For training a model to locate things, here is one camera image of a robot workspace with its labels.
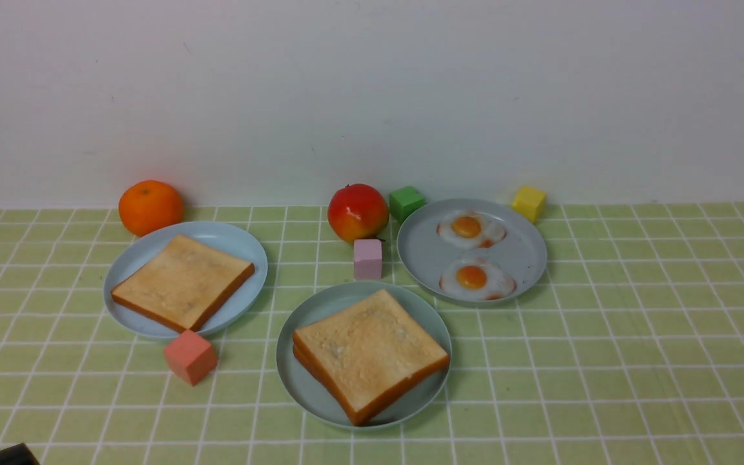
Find fried egg toy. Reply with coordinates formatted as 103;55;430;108
438;257;516;302
436;210;507;250

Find green foam cube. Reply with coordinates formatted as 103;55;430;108
389;185;426;224

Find orange mandarin fruit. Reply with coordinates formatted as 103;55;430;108
118;180;184;236

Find red yellow apple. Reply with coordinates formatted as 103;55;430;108
327;183;389;244

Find light blue centre plate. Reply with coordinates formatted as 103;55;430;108
275;281;453;431

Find yellow foam cube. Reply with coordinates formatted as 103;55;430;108
511;185;546;224

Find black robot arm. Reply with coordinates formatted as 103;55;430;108
0;442;41;465

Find light blue egg plate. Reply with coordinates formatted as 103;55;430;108
397;198;548;304

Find lilac foam cube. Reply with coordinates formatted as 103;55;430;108
353;238;383;280

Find near fried egg toy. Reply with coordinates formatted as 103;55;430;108
438;257;516;302

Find toast slice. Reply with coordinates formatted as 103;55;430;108
292;289;451;427
110;234;256;333
293;345;353;417

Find green checkered tablecloth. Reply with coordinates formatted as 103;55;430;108
0;203;744;464

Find light blue bread plate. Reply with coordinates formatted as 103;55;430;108
103;222;268;340

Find salmon pink foam cube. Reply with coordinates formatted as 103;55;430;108
163;330;218;386

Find far fried egg toy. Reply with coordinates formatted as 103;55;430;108
436;210;507;250

